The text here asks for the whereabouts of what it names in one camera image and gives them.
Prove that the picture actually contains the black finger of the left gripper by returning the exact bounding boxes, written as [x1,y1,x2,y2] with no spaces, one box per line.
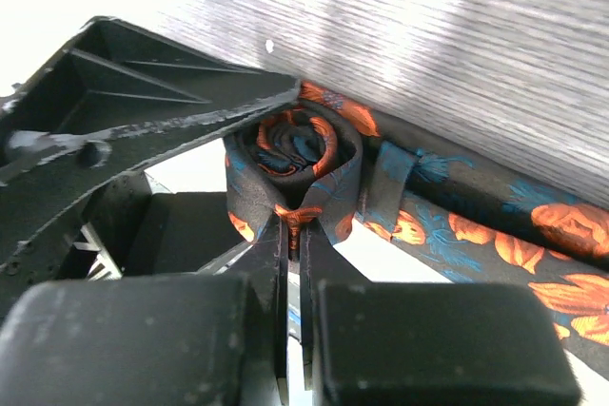
[1,16,300,185]
[1,115,254,282]

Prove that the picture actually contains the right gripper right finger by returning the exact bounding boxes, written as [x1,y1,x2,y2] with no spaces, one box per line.
[300,223,581,405]

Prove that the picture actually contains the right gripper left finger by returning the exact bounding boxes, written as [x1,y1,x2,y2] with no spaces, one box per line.
[1,218,288,405]

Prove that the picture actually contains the black orange floral tie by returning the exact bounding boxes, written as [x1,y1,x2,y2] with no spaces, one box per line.
[224,82,608,376]

